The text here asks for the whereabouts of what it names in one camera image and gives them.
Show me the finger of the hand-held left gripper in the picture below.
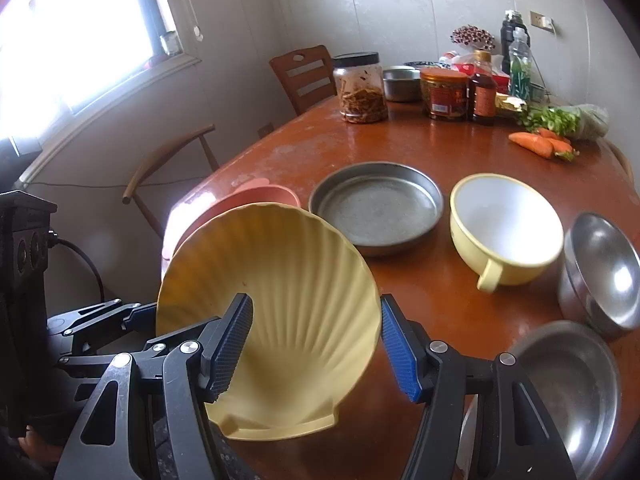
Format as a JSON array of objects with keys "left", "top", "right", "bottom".
[
  {"left": 56, "top": 332, "right": 151, "bottom": 378},
  {"left": 46, "top": 299, "right": 157, "bottom": 348}
]

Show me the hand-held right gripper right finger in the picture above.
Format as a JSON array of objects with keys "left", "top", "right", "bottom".
[{"left": 380, "top": 294, "right": 573, "bottom": 480}]

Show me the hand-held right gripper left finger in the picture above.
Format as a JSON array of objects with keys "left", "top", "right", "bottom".
[{"left": 54, "top": 292, "right": 254, "bottom": 480}]

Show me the yellow shell-shaped plate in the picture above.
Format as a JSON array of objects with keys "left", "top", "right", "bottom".
[{"left": 156, "top": 202, "right": 383, "bottom": 442}]

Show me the steel plate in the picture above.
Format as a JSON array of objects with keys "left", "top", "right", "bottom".
[{"left": 308, "top": 161, "right": 445, "bottom": 258}]

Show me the pink plate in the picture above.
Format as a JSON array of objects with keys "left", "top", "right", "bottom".
[{"left": 161, "top": 185, "right": 301, "bottom": 261}]

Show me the yellow enamel bowl with handle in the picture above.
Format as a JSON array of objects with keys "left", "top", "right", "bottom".
[{"left": 449, "top": 173, "right": 565, "bottom": 293}]

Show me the large steel basin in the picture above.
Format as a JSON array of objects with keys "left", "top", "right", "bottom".
[{"left": 462, "top": 320, "right": 621, "bottom": 480}]

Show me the curved wooden chair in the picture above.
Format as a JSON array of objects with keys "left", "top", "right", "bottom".
[{"left": 122, "top": 125, "right": 221, "bottom": 241}]

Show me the window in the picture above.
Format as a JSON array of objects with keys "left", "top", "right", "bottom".
[{"left": 0, "top": 0, "right": 177, "bottom": 128}]

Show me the glass jar with black lid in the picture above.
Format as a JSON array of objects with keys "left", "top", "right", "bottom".
[{"left": 332, "top": 52, "right": 390, "bottom": 124}]

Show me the red food jar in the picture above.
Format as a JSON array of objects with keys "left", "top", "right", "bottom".
[{"left": 420, "top": 66, "right": 470, "bottom": 121}]

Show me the dark sauce bottle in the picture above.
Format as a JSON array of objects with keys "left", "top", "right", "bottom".
[{"left": 467, "top": 50, "right": 499, "bottom": 126}]

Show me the yellow packet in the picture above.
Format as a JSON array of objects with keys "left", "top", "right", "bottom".
[{"left": 495, "top": 95, "right": 528, "bottom": 117}]

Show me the slatted wooden chair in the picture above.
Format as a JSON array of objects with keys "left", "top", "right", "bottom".
[{"left": 269, "top": 45, "right": 338, "bottom": 116}]

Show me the red packet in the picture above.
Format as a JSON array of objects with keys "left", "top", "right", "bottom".
[{"left": 440, "top": 51, "right": 511, "bottom": 93}]

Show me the bag of green herbs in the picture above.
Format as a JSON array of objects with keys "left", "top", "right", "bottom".
[{"left": 517, "top": 104, "right": 611, "bottom": 141}]

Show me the clear plastic bottle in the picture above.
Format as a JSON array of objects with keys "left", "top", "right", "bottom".
[{"left": 508, "top": 28, "right": 533, "bottom": 101}]

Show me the black thermos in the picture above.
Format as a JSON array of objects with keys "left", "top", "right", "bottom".
[{"left": 501, "top": 10, "right": 523, "bottom": 76}]

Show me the black cable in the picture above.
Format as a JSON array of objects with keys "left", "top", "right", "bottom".
[{"left": 47, "top": 237, "right": 107, "bottom": 306}]

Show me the white pull cord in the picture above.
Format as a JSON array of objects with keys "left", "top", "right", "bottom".
[{"left": 175, "top": 0, "right": 203, "bottom": 41}]

